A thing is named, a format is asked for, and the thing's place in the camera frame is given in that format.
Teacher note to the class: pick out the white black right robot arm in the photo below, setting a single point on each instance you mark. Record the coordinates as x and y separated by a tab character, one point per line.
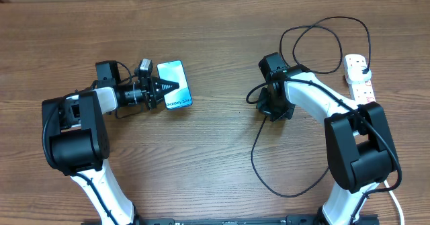
361	154

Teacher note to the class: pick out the blue Galaxy S24 smartphone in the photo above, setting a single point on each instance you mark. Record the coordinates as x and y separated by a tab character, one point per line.
174	71

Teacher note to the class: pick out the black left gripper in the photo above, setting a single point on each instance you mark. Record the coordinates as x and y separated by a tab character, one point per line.
154	83

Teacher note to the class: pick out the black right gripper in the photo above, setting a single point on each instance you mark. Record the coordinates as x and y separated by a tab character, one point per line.
265	108

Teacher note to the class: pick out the white power extension strip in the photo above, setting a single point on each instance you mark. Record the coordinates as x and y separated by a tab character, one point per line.
360	85

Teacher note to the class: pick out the white charger plug adapter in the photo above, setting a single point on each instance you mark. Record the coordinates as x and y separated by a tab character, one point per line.
356	74

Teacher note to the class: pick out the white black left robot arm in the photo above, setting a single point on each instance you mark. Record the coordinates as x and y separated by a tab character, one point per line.
75	139

